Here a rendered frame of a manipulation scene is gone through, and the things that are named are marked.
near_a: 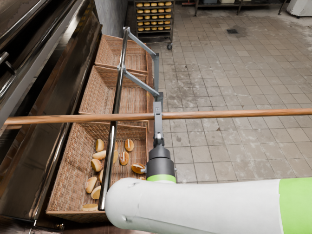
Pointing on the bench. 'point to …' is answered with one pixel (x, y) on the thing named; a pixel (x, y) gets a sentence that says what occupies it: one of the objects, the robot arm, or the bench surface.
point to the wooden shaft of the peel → (154, 117)
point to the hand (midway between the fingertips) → (157, 115)
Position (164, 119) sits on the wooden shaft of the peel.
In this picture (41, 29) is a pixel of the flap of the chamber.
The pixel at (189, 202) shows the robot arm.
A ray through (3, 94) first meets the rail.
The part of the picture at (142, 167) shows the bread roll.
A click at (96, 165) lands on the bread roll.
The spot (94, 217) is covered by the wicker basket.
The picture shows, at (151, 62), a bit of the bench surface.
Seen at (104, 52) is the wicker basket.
